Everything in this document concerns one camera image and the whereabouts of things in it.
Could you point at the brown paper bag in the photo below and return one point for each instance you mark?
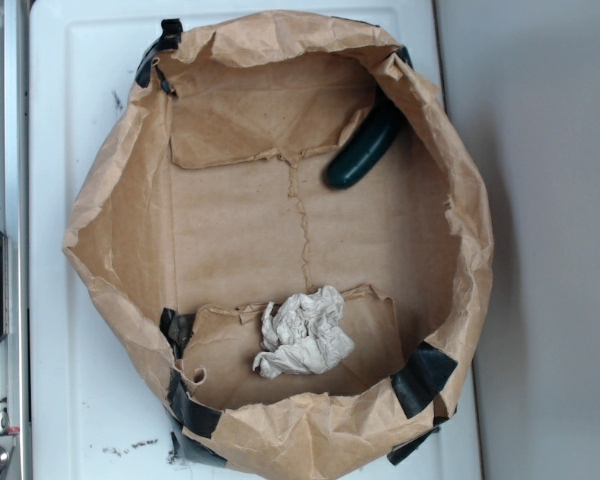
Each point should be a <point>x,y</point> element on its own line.
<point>208,201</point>

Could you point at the dark green plastic pickle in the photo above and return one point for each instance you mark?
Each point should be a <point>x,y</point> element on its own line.
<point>368,145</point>

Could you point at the white plastic tray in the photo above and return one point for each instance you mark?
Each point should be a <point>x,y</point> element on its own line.
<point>93,417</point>

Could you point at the aluminium frame rail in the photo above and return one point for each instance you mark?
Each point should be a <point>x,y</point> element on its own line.
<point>15,414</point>

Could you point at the crumpled white paper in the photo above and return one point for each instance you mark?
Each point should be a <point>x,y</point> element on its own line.
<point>303,336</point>

